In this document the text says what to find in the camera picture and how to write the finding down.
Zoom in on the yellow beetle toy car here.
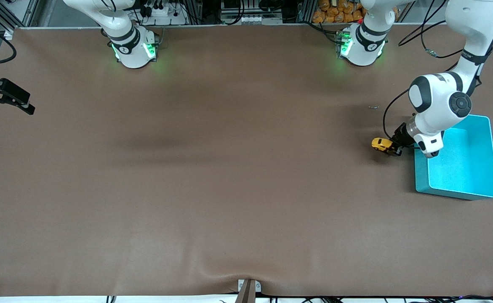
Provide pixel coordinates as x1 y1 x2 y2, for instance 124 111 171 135
371 138 394 152

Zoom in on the teal plastic storage box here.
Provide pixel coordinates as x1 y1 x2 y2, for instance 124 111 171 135
414 114 493 201

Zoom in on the orange snack bags pile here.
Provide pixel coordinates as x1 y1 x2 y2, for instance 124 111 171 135
312 0 400 24

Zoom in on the white power strip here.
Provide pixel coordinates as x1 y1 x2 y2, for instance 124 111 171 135
139 0 189 26

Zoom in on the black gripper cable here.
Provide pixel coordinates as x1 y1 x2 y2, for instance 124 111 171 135
383 88 411 137

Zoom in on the aluminium frame profile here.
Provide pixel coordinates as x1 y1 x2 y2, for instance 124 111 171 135
0 0 41 31

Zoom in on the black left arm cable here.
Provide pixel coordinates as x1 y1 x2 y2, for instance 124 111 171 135
398 0 482 59

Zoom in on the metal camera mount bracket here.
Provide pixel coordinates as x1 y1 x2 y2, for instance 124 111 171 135
235 279 262 303

